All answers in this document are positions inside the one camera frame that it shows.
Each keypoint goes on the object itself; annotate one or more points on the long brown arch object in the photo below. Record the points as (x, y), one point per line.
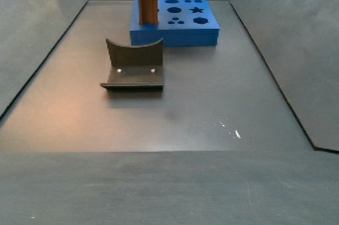
(147, 12)

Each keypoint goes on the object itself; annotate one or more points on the dark grey curved holder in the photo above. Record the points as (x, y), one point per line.
(136, 66)

